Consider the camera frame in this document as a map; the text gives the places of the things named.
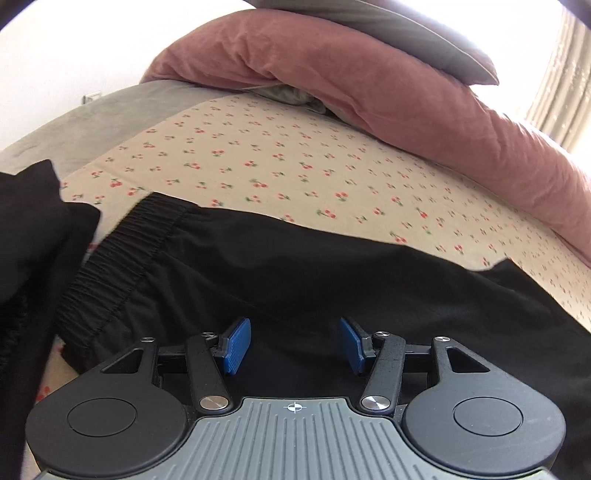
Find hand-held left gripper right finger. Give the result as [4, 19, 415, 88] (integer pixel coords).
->
[339, 317, 491, 414]

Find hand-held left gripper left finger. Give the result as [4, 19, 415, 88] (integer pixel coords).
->
[100, 317, 253, 414]

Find black pants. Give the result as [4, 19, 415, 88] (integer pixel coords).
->
[59, 191, 591, 444]

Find cherry print bed sheet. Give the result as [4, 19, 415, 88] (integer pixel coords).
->
[34, 90, 591, 403]

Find dark cloth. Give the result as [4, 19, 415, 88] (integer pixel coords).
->
[0, 159, 101, 480]

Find crumpled grey cloth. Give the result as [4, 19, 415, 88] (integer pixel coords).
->
[249, 84, 329, 116]

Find pink duvet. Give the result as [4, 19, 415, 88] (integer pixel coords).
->
[141, 9, 591, 267]

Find grey bed cover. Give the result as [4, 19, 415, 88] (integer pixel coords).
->
[0, 80, 208, 175]

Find grey pillow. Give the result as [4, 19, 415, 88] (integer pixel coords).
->
[252, 0, 500, 87]

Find beige curtain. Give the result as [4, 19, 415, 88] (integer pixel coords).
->
[526, 9, 591, 154]

